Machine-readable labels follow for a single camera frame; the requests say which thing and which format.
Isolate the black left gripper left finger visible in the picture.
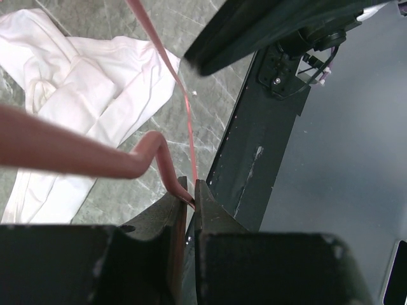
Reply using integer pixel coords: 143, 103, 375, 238
1, 194, 187, 304

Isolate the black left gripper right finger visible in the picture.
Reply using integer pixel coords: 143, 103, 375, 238
195, 180, 372, 304

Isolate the pink hanger of white top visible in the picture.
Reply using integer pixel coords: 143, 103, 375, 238
0, 0, 200, 210

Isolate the white tank top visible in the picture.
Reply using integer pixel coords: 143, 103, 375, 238
1, 9, 176, 224

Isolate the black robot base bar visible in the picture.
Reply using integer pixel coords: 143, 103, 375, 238
184, 41, 312, 305

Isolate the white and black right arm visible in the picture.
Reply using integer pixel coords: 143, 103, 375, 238
184, 0, 379, 76

